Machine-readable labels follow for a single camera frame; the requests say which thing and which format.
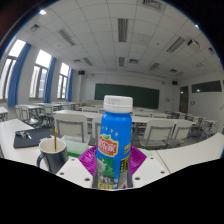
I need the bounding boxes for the dark door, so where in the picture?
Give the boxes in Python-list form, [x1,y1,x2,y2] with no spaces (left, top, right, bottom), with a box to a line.
[179,85,190,114]

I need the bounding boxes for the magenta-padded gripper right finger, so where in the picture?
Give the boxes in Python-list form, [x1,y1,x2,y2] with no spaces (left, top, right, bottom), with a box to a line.
[129,146,169,189]

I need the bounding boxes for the ceiling light panels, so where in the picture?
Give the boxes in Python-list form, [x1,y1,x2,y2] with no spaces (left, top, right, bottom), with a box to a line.
[28,0,186,73]

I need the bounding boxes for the thin wooden stirring stick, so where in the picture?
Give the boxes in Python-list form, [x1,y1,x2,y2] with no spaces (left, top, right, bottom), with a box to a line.
[53,126,58,153]

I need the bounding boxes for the tall window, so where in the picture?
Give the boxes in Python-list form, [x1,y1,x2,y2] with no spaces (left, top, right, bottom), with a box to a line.
[57,62,70,100]
[0,39,26,101]
[29,49,53,100]

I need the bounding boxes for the dark blue mug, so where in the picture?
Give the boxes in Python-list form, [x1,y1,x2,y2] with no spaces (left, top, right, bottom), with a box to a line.
[35,137,69,174]

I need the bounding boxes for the blue drink bottle white cap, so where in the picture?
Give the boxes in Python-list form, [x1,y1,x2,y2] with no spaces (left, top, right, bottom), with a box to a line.
[92,94,134,190]

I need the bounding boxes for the ceiling projector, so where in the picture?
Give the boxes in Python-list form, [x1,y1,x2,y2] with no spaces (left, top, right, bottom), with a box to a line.
[186,39,201,51]

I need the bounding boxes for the dark wide wall window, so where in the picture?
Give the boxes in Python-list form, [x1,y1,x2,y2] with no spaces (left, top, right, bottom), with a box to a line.
[191,80,223,94]

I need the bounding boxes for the white classroom chairs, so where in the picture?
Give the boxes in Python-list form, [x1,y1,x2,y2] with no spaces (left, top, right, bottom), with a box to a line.
[14,99,221,149]

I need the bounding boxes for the bunch of keys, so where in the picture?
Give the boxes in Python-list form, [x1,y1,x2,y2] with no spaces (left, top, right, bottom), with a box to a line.
[15,130,33,140]

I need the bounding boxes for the yellow and green sponge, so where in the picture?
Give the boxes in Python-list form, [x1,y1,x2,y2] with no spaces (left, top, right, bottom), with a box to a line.
[141,148,154,158]

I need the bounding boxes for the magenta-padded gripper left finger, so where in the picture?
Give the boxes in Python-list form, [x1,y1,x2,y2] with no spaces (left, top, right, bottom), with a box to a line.
[55,146,99,189]

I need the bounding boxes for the dark green chalkboard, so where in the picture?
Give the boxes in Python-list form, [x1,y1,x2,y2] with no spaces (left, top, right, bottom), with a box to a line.
[94,83,160,110]

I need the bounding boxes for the black flat sleeve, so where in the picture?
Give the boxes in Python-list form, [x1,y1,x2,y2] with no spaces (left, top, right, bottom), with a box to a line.
[13,128,54,149]

